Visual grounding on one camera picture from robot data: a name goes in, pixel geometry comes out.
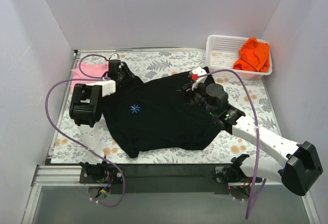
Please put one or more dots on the aluminium frame rail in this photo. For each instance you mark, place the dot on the aluminium frame rail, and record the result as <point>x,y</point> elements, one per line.
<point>159,194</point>

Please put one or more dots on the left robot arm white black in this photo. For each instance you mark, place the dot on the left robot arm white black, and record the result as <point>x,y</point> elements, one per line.
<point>86,112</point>

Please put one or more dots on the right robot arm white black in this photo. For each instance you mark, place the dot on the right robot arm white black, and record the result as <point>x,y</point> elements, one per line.
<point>296,166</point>

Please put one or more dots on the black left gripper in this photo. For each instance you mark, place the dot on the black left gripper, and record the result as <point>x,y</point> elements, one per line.
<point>125,70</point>

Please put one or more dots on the black t shirt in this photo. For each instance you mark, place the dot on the black t shirt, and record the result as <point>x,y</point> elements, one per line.
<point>149,116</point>

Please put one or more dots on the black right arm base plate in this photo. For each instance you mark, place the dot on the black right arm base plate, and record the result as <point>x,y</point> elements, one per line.
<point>229,174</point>

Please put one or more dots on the orange t shirt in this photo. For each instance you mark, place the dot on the orange t shirt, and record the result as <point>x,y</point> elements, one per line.
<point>254,56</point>

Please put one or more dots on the white plastic laundry basket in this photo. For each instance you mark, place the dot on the white plastic laundry basket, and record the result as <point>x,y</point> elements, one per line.
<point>223,51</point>

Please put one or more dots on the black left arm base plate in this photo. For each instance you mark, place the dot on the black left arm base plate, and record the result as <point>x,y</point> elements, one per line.
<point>101,175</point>

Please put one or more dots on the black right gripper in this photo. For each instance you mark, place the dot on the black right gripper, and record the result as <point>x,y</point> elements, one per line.
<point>189,90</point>

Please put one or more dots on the pink folded t shirt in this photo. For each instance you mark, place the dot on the pink folded t shirt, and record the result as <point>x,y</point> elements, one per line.
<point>92,71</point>

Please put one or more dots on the floral patterned table mat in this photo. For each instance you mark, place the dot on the floral patterned table mat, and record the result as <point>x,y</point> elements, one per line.
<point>149,65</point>

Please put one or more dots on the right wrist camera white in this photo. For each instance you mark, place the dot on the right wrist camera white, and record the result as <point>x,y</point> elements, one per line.
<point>198,76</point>

